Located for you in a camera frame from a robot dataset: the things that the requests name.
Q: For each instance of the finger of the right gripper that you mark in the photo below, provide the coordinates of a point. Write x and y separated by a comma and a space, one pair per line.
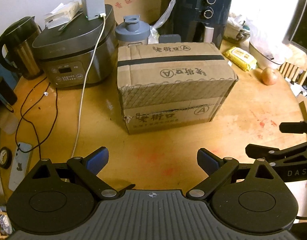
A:
293, 127
292, 155

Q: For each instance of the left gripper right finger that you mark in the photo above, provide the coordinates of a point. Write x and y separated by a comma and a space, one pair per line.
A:
219, 171

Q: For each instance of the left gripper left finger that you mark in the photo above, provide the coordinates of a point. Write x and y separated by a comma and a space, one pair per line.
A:
85, 172

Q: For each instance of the cardboard box lid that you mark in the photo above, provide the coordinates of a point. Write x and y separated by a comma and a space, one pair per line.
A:
156, 74

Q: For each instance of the wooden chair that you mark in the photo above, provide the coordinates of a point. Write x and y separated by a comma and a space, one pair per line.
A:
293, 72

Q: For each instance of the red yellow apple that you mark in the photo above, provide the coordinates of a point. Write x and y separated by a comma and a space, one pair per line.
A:
269, 76

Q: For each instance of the light blue smartphone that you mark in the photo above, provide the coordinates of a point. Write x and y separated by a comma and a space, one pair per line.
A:
19, 165

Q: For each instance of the open cardboard box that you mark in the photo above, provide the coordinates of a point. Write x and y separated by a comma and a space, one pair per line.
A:
171, 115

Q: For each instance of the black tape roll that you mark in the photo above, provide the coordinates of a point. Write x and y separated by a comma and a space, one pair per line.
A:
5, 157

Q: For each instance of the white enamel bowl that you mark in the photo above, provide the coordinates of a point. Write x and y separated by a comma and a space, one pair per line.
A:
265, 59

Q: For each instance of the yellow wet wipes pack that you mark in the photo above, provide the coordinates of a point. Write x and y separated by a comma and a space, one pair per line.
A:
241, 58

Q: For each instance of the dark computer monitor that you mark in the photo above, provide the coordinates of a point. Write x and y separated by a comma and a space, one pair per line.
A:
296, 33

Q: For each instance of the grey rice cooker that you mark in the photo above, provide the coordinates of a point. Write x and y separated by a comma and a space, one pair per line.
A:
84, 52

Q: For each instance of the black phone stand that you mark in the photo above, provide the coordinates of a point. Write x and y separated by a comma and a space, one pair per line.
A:
169, 38

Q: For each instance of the dark blue air fryer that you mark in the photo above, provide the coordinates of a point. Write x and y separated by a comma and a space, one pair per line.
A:
197, 20

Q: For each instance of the steel electric kettle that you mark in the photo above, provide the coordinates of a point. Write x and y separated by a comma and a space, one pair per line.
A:
16, 53

